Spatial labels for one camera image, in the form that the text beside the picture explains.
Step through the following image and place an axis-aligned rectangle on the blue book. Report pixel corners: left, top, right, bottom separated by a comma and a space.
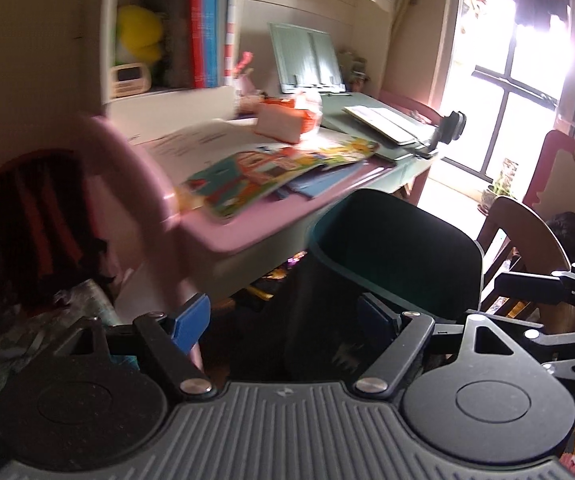
205, 0, 224, 88

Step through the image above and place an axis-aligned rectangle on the green book stand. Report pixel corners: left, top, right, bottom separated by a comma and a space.
267, 22, 347, 96

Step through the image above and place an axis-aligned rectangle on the open white book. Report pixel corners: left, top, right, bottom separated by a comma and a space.
342, 104, 441, 144

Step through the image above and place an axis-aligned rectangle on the blue folder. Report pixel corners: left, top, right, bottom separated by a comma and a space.
276, 161, 369, 202

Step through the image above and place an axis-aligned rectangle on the cream desk clock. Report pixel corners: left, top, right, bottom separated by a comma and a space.
109, 62, 152, 99

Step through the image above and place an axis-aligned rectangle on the yellow plush toy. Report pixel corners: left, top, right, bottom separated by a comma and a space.
116, 5, 164, 64

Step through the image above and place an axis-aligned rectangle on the colourful picture book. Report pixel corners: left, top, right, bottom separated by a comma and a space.
181, 146, 329, 222

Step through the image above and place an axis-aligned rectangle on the pink plastic chair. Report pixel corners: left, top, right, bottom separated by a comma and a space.
74, 112, 208, 371

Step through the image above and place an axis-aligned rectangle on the orange plastic packet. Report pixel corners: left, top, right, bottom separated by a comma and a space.
267, 87, 325, 134

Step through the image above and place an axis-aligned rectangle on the pink edged desk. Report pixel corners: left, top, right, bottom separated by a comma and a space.
107, 85, 443, 281

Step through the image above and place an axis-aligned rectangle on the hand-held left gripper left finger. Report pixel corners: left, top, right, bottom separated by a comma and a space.
63, 292, 216, 402

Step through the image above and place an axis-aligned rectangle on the window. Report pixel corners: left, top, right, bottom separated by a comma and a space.
441, 0, 575, 177

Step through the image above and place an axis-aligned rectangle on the red black backpack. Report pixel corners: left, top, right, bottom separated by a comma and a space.
0, 147, 118, 311

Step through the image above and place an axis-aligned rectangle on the potted plant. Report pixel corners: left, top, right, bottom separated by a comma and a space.
476, 157, 519, 217

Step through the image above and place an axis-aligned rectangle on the red white striped book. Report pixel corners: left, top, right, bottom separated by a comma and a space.
221, 0, 244, 87

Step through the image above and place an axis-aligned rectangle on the white pink box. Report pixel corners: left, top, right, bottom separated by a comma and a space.
253, 104, 304, 144

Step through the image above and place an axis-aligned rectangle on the pink pen holder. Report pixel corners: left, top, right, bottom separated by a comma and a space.
234, 51, 264, 112

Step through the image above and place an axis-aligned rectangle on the white paper sheet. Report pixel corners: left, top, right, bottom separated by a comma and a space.
136, 117, 270, 173

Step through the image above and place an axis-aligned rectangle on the pink cartoon board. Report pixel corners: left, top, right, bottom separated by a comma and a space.
522, 129, 575, 263

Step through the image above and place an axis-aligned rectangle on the yellow picture book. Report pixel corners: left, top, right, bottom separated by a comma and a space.
312, 136, 381, 167

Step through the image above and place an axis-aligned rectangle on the dark cloth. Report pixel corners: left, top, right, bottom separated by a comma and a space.
544, 211, 575, 267

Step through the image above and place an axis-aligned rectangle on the teal white zigzag blanket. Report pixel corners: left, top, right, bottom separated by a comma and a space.
0, 277, 135, 406

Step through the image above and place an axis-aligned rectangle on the black clamp holder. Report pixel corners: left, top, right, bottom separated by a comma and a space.
414, 109, 468, 159

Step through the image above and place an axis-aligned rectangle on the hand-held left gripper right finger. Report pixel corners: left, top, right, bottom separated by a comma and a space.
353, 292, 552, 398

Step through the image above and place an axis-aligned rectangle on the dark trash bin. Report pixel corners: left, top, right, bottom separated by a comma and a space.
284, 189, 484, 383

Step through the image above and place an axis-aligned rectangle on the white desk shelf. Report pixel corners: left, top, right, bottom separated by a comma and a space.
101, 0, 398, 108

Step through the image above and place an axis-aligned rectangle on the brown wooden chair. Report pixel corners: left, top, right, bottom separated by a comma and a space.
476, 195, 574, 322

